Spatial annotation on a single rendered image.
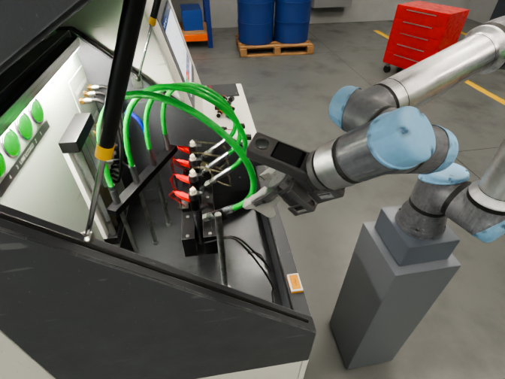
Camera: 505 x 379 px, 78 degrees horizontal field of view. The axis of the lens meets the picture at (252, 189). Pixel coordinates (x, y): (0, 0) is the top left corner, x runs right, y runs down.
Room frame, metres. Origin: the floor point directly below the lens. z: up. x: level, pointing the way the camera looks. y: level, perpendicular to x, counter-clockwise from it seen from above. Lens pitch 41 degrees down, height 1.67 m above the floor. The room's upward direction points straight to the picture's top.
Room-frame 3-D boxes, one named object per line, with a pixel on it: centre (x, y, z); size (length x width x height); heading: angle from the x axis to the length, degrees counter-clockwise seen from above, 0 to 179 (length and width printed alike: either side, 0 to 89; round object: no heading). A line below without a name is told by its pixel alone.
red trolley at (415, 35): (4.41, -2.24, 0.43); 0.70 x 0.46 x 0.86; 35
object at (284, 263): (0.67, -0.07, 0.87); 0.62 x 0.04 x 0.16; 9
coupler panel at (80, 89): (0.83, 0.46, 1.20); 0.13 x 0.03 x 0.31; 9
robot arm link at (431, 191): (0.71, -0.56, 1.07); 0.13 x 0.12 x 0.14; 28
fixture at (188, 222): (0.75, 0.18, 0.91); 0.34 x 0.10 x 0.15; 9
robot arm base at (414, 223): (0.72, -0.56, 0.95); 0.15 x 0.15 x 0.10
